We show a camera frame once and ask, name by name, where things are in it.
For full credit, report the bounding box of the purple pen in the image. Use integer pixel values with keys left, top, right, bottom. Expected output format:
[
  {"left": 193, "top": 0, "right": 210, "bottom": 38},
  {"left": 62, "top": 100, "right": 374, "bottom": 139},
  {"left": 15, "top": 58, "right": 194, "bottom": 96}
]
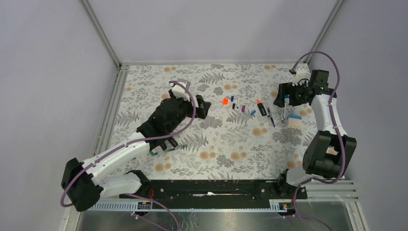
[{"left": 267, "top": 108, "right": 276, "bottom": 128}]

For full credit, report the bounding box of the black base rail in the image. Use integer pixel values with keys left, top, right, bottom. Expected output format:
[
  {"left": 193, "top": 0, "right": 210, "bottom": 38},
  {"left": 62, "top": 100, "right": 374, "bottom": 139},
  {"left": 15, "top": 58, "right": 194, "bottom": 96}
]
[{"left": 135, "top": 180, "right": 296, "bottom": 209}]

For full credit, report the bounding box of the white blue block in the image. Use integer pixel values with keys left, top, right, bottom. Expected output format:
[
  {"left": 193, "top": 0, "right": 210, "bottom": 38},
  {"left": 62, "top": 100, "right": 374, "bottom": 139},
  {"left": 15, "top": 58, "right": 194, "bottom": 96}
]
[{"left": 286, "top": 114, "right": 302, "bottom": 129}]

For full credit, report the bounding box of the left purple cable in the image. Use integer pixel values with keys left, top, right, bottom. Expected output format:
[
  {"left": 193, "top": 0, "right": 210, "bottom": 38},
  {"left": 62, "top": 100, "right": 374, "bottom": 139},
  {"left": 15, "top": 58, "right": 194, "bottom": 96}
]
[{"left": 60, "top": 80, "right": 197, "bottom": 231}]

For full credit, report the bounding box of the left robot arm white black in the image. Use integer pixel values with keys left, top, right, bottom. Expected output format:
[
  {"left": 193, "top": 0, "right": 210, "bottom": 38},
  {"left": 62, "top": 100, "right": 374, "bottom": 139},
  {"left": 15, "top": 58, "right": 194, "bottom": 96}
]
[{"left": 60, "top": 95, "right": 211, "bottom": 212}]

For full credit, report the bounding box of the black highlighter orange cap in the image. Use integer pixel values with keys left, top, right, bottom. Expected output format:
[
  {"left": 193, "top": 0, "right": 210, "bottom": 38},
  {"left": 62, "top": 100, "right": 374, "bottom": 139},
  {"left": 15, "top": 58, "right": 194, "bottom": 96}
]
[{"left": 257, "top": 100, "right": 267, "bottom": 116}]

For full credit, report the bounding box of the purple cable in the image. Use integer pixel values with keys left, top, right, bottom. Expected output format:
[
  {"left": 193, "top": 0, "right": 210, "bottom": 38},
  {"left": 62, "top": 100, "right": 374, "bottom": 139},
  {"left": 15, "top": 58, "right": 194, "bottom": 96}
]
[
  {"left": 60, "top": 80, "right": 197, "bottom": 231},
  {"left": 288, "top": 51, "right": 346, "bottom": 231}
]

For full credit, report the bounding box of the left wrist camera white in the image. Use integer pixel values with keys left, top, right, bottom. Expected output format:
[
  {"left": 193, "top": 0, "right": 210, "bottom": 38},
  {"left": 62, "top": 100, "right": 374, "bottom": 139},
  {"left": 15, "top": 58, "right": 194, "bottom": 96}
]
[{"left": 170, "top": 79, "right": 191, "bottom": 101}]

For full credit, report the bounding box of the black highlighter pink cap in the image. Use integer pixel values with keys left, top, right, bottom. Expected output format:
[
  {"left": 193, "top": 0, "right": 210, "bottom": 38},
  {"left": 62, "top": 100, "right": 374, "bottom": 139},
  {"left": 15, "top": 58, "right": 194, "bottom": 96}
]
[{"left": 167, "top": 138, "right": 179, "bottom": 148}]

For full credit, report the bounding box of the floral patterned table mat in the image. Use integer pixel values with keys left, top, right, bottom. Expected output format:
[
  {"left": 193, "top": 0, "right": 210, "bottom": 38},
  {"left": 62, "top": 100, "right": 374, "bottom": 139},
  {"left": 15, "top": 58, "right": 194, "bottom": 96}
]
[{"left": 111, "top": 64, "right": 317, "bottom": 180}]

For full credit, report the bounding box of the black highlighter blue cap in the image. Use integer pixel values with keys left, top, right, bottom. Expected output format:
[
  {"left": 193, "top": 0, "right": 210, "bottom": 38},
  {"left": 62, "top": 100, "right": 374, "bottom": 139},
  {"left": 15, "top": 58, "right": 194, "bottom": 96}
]
[{"left": 160, "top": 142, "right": 167, "bottom": 151}]

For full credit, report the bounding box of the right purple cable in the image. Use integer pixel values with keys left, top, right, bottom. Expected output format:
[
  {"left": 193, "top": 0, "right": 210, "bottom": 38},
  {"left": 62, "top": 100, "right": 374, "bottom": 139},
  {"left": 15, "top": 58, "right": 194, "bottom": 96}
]
[{"left": 288, "top": 51, "right": 346, "bottom": 231}]

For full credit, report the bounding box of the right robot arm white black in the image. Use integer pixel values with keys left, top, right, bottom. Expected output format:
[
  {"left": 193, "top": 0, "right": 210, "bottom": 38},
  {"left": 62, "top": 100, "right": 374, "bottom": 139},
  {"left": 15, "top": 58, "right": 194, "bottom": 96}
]
[{"left": 273, "top": 68, "right": 357, "bottom": 198}]

